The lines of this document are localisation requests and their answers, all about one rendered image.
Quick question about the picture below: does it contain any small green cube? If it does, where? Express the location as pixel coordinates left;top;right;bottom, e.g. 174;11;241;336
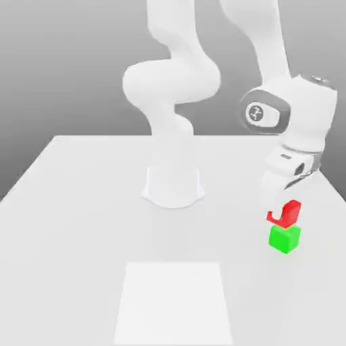
268;224;302;255

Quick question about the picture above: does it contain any small red cube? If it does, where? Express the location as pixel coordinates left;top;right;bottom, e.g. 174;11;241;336
266;199;302;230

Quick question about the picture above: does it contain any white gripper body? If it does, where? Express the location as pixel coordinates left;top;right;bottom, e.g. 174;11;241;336
257;170;316;209

